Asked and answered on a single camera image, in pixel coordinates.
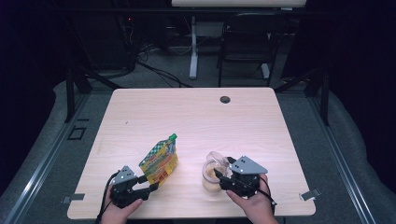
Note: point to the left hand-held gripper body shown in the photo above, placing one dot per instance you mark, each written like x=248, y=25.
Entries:
x=126, y=186

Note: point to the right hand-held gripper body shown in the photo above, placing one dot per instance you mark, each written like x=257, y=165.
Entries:
x=246, y=183

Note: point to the yellow green-checked spouted pouch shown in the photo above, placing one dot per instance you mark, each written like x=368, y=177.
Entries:
x=158, y=165

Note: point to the person's right hand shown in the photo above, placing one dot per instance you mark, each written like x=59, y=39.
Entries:
x=257, y=208

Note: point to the person's left hand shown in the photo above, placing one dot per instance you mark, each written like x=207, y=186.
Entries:
x=116, y=214

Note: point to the beige seasoning granules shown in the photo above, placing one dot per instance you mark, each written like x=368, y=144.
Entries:
x=211, y=183

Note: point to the grey tape piece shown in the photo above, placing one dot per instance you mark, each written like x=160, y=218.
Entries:
x=73, y=198
x=309, y=194

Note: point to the black metal stand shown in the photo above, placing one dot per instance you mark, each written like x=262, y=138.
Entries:
x=70, y=93
x=325, y=99

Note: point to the black folding chair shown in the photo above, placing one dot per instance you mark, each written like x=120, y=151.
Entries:
x=249, y=46

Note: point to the white desk with white legs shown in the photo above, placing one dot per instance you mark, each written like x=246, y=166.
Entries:
x=193, y=46

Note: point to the dark equipment with red light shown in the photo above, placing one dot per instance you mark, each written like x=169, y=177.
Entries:
x=127, y=37

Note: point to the metal floor rail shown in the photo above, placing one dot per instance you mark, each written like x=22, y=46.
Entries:
x=40, y=168
x=342, y=161

